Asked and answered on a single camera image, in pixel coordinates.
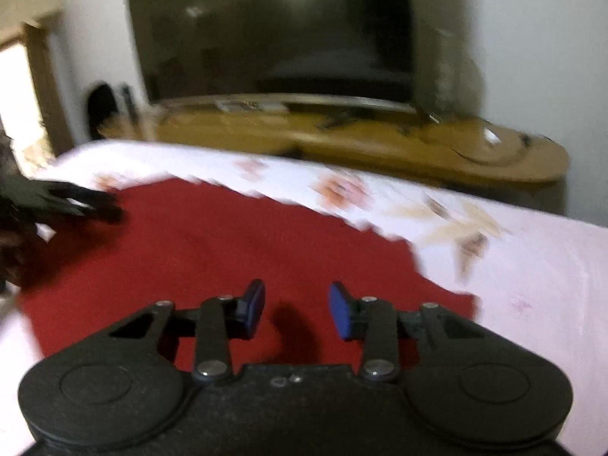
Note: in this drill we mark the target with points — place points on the floral white bed sheet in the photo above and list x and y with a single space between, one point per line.
522 270

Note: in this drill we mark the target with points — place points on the red embroidered sweater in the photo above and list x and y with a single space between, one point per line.
213 237

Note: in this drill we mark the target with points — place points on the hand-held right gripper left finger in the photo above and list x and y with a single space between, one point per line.
255 304

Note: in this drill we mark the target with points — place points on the small white crumpled paper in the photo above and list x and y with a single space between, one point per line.
491 137

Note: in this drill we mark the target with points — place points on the translucent upright object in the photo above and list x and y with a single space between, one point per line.
446 80

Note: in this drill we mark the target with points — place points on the wooden television stand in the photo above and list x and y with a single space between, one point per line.
380 142

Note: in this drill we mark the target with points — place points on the silver set-top box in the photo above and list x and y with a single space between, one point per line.
251 106

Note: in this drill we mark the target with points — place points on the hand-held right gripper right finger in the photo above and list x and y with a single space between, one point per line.
338 308

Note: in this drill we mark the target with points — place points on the black curved television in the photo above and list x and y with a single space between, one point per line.
275 33

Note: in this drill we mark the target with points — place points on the black chair back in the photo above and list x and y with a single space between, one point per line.
100 109

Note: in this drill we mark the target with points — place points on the wooden door frame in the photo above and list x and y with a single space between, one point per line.
47 95

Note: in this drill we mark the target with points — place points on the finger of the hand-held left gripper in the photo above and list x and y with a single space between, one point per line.
71 192
102 213

